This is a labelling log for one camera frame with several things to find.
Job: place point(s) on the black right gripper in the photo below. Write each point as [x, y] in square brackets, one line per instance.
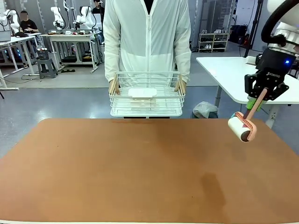
[272, 67]

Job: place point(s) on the pink lint roller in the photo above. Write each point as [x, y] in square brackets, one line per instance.
[236, 127]

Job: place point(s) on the white ribbed drip tray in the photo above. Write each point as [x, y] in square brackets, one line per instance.
[146, 113]

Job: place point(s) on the white object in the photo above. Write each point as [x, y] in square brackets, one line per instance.
[142, 93]

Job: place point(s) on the person's right forearm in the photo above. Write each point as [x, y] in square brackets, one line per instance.
[112, 65]

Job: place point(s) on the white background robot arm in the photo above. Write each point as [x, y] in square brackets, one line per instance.
[84, 16]
[12, 19]
[57, 16]

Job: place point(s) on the person's left forearm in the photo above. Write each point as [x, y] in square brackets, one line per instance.
[183, 65]

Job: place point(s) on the person's left hand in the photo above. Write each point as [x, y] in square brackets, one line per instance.
[180, 85]

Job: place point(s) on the person's right hand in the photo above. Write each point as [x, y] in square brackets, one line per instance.
[114, 86]

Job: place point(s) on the small white box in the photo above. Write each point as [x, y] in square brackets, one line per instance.
[251, 60]

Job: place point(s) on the white side table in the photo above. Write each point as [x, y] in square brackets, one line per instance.
[229, 74]

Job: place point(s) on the dark trash bin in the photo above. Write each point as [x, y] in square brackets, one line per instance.
[216, 115]

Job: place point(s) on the black equipment case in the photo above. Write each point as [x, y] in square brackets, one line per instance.
[239, 33]

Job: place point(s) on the black tripod stand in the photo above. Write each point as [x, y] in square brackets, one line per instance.
[253, 28]

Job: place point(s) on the white shoe shelf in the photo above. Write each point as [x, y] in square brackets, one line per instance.
[213, 42]

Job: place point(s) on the person in white jacket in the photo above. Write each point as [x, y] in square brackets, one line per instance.
[147, 35]

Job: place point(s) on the standing person in black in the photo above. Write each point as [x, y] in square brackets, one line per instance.
[98, 8]

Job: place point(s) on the white workbench with robots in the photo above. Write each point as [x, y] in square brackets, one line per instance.
[70, 37]

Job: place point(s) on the grey plastic stool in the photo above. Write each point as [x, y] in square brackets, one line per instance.
[46, 67]

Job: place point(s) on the black mesh basket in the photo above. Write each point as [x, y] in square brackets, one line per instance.
[42, 54]

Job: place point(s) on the seated person in black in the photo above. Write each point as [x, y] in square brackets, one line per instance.
[29, 25]

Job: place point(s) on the white desk with grey box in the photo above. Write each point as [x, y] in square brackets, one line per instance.
[16, 40]

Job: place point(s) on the grey storage box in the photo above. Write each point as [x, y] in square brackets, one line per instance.
[5, 36]

